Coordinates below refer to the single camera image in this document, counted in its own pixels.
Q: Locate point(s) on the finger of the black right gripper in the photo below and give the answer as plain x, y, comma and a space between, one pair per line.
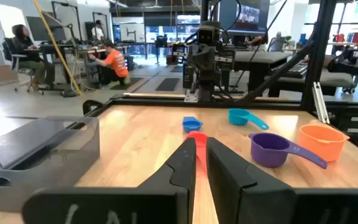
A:
211, 63
200, 63

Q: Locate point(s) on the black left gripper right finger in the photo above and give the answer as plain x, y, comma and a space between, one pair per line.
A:
244, 193

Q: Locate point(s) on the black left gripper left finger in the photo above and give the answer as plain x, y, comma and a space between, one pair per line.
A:
166, 193

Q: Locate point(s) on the purple measuring cup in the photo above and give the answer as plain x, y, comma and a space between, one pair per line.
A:
266, 152

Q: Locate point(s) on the teal measuring cup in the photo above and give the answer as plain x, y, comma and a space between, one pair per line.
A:
238, 117

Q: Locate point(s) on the blue measuring cup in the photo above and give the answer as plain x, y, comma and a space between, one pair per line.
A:
192, 124

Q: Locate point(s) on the red measuring cup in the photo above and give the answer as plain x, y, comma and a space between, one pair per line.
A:
199, 138

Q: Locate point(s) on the orange measuring cup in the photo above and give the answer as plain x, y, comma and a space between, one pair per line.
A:
322, 143

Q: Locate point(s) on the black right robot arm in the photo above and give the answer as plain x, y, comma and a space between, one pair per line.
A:
206, 90

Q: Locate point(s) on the grey translucent plastic basket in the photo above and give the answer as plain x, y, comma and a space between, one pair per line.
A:
42, 183

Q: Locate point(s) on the grey-topped work table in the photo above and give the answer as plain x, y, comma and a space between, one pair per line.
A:
259, 57

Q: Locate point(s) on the person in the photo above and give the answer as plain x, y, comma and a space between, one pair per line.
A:
256, 40
117, 62
97, 31
26, 46

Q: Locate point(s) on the black floor mat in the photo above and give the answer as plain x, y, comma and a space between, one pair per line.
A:
132, 82
167, 84

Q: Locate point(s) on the large hanging display monitor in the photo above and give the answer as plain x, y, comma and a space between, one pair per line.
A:
247, 15

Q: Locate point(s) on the black computer keyboard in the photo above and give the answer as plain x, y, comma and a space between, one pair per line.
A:
295, 70

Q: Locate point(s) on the silver metal bar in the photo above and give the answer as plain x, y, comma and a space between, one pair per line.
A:
320, 102

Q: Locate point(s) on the black panel on stand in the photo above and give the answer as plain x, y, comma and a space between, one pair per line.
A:
42, 29

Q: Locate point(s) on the black office chair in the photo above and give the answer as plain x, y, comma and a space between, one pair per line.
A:
9, 49

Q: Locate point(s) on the brown cardboard box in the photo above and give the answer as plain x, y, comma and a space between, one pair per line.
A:
2, 73

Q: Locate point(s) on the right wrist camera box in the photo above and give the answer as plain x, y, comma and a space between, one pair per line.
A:
208, 34

